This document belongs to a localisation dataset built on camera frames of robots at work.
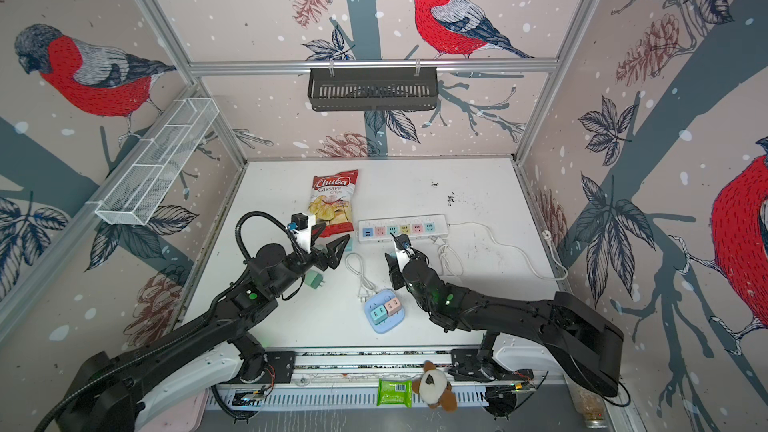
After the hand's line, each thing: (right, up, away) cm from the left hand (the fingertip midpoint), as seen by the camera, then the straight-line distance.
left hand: (335, 232), depth 74 cm
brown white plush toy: (+24, -36, -5) cm, 44 cm away
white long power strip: (+10, -3, +24) cm, 26 cm away
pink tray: (-33, -41, -8) cm, 53 cm away
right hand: (+14, -8, +8) cm, 18 cm away
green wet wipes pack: (+15, -38, -4) cm, 41 cm away
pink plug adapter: (+14, -20, +3) cm, 25 cm away
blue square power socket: (+14, -25, +5) cm, 29 cm away
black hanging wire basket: (+7, +47, +33) cm, 58 cm away
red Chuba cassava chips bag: (-7, +6, +27) cm, 29 cm away
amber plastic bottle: (+59, -37, -9) cm, 70 cm away
